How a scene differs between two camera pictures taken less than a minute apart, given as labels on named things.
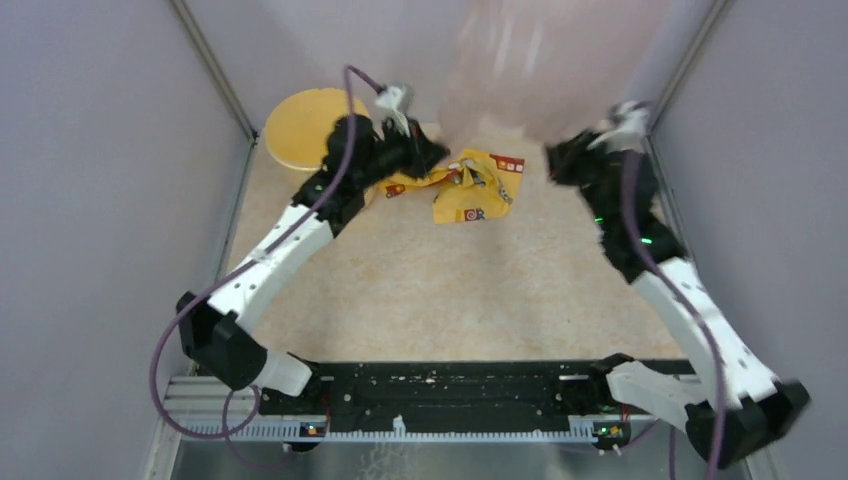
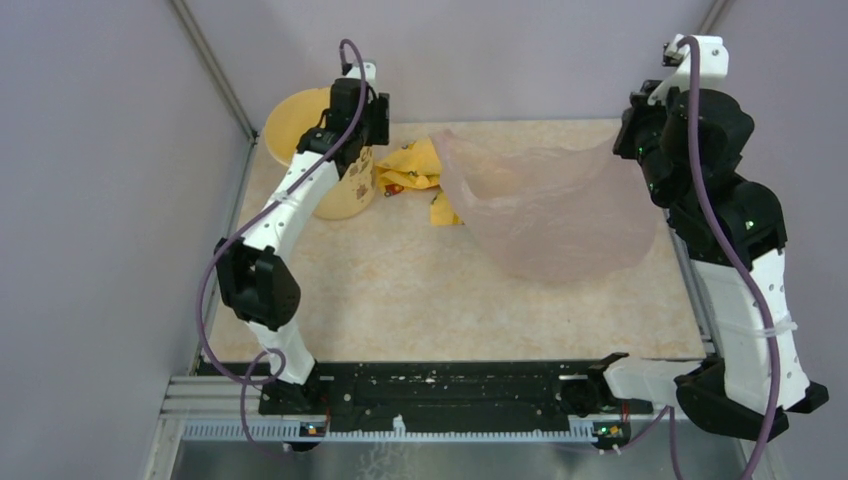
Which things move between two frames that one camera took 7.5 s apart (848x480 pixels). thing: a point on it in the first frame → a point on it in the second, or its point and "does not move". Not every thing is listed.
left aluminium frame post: (184, 14) does not move
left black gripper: (422, 152) → (378, 110)
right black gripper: (562, 157) → (632, 115)
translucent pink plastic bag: (592, 63) → (572, 217)
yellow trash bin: (299, 126) does not move
